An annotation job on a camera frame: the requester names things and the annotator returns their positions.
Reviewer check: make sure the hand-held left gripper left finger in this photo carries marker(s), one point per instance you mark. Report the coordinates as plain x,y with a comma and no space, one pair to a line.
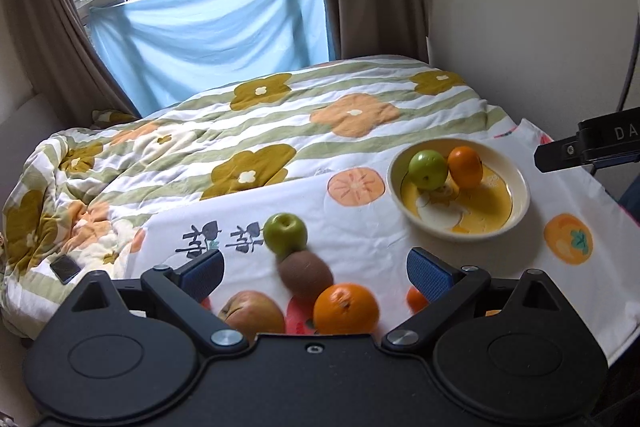
204,274

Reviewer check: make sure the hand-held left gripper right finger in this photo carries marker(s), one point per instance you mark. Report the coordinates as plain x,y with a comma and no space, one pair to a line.
429,279

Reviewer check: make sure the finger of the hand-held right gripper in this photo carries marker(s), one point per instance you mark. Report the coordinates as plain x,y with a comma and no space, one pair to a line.
557,154

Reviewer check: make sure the small tangerine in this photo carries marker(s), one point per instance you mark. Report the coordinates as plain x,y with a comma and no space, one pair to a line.
415,299

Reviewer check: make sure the yellow-red apple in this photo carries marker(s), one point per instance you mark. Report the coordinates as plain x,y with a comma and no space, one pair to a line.
252,314

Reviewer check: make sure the cream bowl with yellow pattern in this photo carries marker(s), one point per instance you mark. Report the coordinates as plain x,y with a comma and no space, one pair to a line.
500,212

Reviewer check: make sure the large orange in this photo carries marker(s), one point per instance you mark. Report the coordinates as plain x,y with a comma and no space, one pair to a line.
346,309

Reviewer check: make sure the green apple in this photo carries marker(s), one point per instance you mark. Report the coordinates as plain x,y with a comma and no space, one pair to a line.
285,234
427,169

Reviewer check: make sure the brown kiwi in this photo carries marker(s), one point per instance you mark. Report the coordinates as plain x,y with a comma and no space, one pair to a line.
305,274

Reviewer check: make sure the white persimmon print cloth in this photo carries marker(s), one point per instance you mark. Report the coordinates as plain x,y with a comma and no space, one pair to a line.
360,232

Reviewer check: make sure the black smartphone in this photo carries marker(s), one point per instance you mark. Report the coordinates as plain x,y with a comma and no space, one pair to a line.
65,268

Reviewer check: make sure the floral striped quilt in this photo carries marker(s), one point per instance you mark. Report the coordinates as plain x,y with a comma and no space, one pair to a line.
250,127

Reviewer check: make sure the light blue window cloth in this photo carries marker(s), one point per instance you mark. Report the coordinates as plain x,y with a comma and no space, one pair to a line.
215,37

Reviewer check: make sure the beige padded headboard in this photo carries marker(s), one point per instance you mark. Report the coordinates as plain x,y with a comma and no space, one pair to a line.
25,117

